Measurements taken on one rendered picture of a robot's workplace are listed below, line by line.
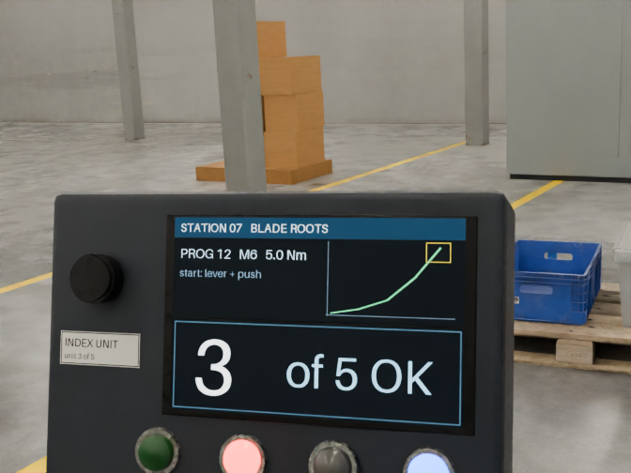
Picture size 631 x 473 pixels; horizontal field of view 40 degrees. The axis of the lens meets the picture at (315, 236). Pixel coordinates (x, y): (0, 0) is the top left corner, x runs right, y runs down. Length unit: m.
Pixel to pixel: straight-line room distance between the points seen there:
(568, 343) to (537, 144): 4.79
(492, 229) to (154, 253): 0.19
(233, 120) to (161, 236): 6.17
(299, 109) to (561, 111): 2.49
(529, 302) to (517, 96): 4.73
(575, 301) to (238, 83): 3.62
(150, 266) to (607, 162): 7.74
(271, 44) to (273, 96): 0.57
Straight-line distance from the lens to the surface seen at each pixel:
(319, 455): 0.46
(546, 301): 3.75
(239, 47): 6.58
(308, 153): 8.83
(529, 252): 4.32
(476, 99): 11.07
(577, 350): 3.68
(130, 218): 0.50
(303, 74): 8.77
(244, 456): 0.47
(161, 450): 0.49
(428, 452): 0.46
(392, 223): 0.45
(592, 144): 8.17
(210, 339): 0.48
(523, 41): 8.29
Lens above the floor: 1.33
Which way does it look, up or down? 12 degrees down
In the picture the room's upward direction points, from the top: 3 degrees counter-clockwise
